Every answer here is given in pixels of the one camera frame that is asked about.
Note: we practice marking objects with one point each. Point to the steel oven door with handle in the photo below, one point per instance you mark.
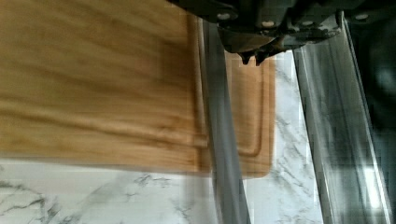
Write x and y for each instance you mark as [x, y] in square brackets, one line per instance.
[351, 185]

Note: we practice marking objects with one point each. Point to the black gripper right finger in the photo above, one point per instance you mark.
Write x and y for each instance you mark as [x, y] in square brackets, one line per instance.
[260, 56]

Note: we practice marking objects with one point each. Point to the stainless steel toaster oven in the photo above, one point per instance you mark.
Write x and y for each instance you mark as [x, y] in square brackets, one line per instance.
[374, 40]

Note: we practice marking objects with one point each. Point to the bamboo cutting board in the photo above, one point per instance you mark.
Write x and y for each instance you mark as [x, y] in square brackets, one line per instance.
[102, 82]

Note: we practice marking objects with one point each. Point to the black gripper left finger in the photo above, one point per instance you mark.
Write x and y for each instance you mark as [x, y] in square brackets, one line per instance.
[245, 57]

